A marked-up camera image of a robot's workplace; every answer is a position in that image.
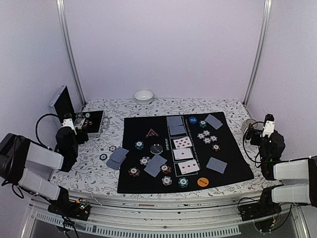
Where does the green poker chip stack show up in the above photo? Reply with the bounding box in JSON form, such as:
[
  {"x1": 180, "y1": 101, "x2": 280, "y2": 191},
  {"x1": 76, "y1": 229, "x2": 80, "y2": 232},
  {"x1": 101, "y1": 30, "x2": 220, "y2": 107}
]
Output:
[{"x1": 100, "y1": 154, "x2": 107, "y2": 161}]

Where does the white poker chip stack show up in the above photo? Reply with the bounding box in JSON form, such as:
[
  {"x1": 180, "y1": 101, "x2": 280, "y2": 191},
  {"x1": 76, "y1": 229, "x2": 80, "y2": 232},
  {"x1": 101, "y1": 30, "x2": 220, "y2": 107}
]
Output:
[{"x1": 109, "y1": 145, "x2": 117, "y2": 152}]

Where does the blue card deck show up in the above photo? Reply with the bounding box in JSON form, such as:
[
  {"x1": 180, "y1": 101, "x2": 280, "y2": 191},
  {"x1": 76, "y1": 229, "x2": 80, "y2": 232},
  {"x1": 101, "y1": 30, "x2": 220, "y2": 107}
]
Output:
[{"x1": 106, "y1": 147, "x2": 129, "y2": 170}]

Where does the red chip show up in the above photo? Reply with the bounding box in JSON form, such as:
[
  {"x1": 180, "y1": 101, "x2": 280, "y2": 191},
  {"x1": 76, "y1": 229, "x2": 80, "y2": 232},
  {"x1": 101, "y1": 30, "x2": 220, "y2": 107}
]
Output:
[
  {"x1": 212, "y1": 144, "x2": 220, "y2": 152},
  {"x1": 128, "y1": 167, "x2": 140, "y2": 177},
  {"x1": 160, "y1": 165, "x2": 171, "y2": 174}
]

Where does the face-down card big blind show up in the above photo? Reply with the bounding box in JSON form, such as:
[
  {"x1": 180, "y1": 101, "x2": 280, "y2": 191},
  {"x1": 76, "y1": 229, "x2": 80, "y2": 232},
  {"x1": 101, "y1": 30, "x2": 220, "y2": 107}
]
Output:
[{"x1": 206, "y1": 157, "x2": 227, "y2": 174}]

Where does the white chip cluster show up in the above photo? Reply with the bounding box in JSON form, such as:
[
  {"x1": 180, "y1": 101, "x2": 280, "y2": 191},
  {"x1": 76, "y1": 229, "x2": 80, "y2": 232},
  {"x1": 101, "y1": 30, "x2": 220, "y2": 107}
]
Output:
[
  {"x1": 210, "y1": 136, "x2": 217, "y2": 142},
  {"x1": 203, "y1": 130, "x2": 211, "y2": 136},
  {"x1": 203, "y1": 138, "x2": 211, "y2": 144}
]

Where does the face-down card small blind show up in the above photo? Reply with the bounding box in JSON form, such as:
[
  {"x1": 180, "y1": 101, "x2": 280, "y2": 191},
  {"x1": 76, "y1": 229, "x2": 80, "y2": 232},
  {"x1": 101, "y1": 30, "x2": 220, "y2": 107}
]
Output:
[{"x1": 205, "y1": 114, "x2": 223, "y2": 130}]

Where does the orange big blind button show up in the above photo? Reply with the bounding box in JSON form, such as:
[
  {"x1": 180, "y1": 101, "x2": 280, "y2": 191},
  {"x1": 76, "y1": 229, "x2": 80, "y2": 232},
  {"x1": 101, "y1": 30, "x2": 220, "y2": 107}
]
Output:
[{"x1": 197, "y1": 178, "x2": 209, "y2": 187}]

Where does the blue small blind button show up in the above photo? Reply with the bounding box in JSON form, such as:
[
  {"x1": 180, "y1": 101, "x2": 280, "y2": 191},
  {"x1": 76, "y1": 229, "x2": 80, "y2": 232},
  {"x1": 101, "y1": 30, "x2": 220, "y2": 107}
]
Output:
[{"x1": 188, "y1": 116, "x2": 198, "y2": 124}]

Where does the black triangular marker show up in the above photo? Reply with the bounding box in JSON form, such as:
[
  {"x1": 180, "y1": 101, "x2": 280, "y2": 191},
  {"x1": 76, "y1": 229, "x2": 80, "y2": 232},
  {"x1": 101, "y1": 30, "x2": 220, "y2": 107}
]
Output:
[{"x1": 146, "y1": 128, "x2": 159, "y2": 138}]

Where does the face-up community card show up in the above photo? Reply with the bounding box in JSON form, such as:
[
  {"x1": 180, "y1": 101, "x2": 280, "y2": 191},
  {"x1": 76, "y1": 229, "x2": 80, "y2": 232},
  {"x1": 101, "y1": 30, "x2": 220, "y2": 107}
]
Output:
[
  {"x1": 178, "y1": 159, "x2": 200, "y2": 175},
  {"x1": 173, "y1": 136, "x2": 192, "y2": 149},
  {"x1": 173, "y1": 147, "x2": 193, "y2": 161}
]

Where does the clear dealer button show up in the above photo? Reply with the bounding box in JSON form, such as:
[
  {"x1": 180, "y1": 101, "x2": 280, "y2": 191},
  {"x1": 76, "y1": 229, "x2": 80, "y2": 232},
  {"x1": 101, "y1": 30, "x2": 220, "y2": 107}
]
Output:
[{"x1": 150, "y1": 144, "x2": 163, "y2": 155}]

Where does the single card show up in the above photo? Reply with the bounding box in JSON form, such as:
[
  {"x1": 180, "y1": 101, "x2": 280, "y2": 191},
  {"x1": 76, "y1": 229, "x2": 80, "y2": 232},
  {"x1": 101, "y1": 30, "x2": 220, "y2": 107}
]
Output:
[{"x1": 169, "y1": 125, "x2": 186, "y2": 136}]

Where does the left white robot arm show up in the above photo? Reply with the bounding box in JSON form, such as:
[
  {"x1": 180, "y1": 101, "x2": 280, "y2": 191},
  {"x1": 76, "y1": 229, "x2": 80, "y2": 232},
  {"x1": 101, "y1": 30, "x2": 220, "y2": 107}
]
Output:
[{"x1": 0, "y1": 118, "x2": 78, "y2": 215}]

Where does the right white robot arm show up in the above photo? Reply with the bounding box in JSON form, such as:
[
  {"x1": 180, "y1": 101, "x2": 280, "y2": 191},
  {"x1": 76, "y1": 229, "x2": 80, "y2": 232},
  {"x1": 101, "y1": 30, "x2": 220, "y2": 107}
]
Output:
[{"x1": 244, "y1": 114, "x2": 317, "y2": 216}]

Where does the white ribbed cup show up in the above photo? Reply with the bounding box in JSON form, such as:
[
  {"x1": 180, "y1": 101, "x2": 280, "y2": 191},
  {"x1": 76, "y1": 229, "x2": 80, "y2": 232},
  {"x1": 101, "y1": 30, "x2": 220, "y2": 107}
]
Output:
[{"x1": 241, "y1": 119, "x2": 257, "y2": 140}]

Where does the silver poker chip case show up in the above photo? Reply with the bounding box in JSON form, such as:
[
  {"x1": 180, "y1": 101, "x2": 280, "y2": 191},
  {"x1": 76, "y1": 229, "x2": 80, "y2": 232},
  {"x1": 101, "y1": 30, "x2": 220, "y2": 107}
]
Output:
[{"x1": 49, "y1": 85, "x2": 110, "y2": 139}]

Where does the white ceramic bowl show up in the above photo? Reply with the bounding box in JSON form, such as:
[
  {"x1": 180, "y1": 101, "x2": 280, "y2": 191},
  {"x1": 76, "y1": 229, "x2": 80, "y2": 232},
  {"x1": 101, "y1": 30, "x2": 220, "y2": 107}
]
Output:
[{"x1": 134, "y1": 90, "x2": 154, "y2": 105}]

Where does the black poker mat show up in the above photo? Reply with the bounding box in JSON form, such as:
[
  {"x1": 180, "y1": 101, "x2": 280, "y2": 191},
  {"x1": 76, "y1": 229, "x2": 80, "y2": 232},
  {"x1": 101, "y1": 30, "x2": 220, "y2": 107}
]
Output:
[{"x1": 117, "y1": 112, "x2": 254, "y2": 194}]

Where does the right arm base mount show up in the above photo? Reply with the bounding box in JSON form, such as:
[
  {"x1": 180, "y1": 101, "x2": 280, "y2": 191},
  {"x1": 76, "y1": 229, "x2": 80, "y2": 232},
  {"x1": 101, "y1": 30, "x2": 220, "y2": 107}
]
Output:
[{"x1": 237, "y1": 197, "x2": 282, "y2": 221}]

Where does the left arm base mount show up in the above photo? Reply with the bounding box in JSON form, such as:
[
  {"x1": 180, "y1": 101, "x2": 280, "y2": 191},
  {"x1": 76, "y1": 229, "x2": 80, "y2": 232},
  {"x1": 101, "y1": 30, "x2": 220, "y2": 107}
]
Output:
[{"x1": 48, "y1": 198, "x2": 91, "y2": 221}]

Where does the right aluminium frame post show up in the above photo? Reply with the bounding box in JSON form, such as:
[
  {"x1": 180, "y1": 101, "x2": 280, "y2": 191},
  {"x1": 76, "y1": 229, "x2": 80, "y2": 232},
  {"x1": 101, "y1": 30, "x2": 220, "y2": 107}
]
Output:
[{"x1": 243, "y1": 0, "x2": 272, "y2": 107}]

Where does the aluminium frame post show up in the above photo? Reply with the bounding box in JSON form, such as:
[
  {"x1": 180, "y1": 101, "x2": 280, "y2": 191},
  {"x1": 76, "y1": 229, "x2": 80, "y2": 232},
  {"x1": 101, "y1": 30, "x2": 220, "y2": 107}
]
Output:
[
  {"x1": 243, "y1": 0, "x2": 272, "y2": 107},
  {"x1": 56, "y1": 0, "x2": 87, "y2": 106}
]

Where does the left aluminium frame post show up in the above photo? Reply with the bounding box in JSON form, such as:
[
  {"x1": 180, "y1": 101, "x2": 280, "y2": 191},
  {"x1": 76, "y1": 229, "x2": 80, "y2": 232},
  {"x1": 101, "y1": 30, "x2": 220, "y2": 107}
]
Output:
[{"x1": 56, "y1": 0, "x2": 87, "y2": 106}]

